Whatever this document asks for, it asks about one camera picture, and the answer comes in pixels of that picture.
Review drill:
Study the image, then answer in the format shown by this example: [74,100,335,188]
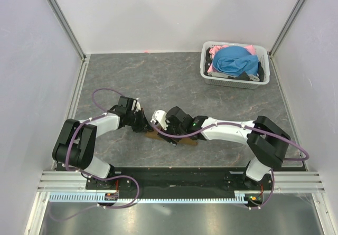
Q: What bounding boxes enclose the brown cloth napkin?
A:
[142,126,198,146]

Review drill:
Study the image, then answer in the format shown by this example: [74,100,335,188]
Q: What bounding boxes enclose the blue cloth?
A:
[212,46,259,77]

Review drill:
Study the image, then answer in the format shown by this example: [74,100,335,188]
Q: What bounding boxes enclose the white slotted cable duct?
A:
[49,192,263,204]

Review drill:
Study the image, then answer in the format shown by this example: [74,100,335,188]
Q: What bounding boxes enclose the white plastic basket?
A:
[200,41,270,89]

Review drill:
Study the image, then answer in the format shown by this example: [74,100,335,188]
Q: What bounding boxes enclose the right aluminium frame post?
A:
[269,0,307,58]

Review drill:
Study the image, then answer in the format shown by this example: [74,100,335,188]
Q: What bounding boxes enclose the left aluminium frame post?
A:
[47,0,86,60]

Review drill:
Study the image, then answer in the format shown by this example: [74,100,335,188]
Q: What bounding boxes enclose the aluminium frame post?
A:
[269,0,307,58]
[47,0,86,60]

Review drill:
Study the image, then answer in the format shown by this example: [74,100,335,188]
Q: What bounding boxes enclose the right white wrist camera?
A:
[151,110,168,130]

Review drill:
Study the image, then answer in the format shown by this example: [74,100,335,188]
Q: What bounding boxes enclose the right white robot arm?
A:
[151,107,291,190]

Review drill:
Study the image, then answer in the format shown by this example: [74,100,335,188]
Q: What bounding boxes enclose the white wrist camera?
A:
[151,110,168,130]
[132,98,141,113]

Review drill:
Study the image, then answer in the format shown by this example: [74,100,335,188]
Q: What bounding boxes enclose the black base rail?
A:
[86,167,273,200]

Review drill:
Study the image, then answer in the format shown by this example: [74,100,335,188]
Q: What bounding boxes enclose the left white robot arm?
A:
[52,96,153,189]

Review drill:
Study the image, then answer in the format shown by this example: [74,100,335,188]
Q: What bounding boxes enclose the grey cloth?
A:
[208,72,260,82]

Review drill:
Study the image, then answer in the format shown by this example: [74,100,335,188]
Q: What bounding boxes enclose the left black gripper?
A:
[126,108,153,133]

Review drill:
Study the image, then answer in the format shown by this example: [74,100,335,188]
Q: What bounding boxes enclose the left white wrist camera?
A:
[132,98,141,113]

